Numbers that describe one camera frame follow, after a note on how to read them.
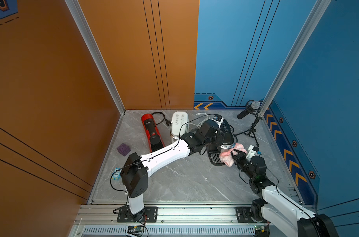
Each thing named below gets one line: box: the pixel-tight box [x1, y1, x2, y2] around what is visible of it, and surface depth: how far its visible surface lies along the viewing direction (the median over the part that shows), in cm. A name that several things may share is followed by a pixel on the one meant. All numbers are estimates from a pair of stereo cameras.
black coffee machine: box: [208, 114, 236, 166], surface depth 80 cm
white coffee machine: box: [170, 111, 189, 140], surface depth 87 cm
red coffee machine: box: [141, 113, 166, 153], surface depth 87 cm
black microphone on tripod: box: [234, 99, 263, 148], surface depth 93 cm
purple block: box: [116, 142, 131, 157], surface depth 96 cm
